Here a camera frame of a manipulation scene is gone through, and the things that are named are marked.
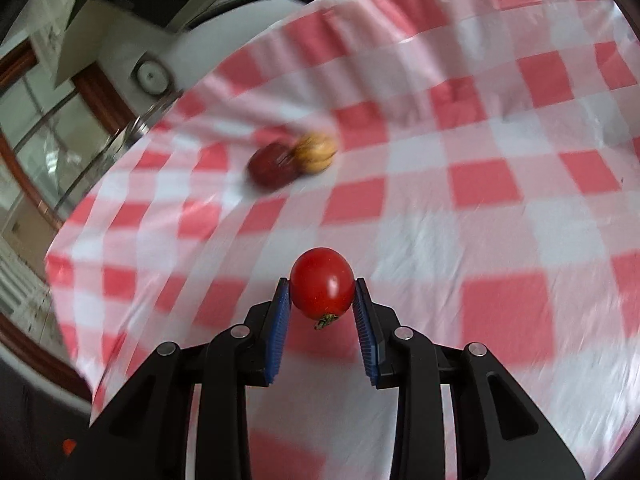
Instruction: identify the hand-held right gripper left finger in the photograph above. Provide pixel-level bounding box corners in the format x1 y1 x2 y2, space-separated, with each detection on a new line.
55 277 293 480

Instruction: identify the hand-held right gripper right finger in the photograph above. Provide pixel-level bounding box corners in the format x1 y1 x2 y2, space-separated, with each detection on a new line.
351 276 586 480

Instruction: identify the small red tomato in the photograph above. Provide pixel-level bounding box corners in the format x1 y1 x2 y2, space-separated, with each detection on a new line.
289 246 356 331

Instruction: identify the red white checkered tablecloth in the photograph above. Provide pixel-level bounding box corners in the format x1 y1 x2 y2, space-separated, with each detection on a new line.
44 0 640 480

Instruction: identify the dark red date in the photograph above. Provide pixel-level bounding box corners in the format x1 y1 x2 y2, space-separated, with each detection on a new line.
247 141 303 192

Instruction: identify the small striped tan melon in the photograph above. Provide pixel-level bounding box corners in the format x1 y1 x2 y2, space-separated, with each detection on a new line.
292 131 338 175

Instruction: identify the round white scale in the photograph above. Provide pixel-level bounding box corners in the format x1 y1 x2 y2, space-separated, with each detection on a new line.
131 55 176 96

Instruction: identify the wooden framed glass door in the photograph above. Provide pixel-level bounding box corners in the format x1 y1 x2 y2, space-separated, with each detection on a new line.
0 40 138 401

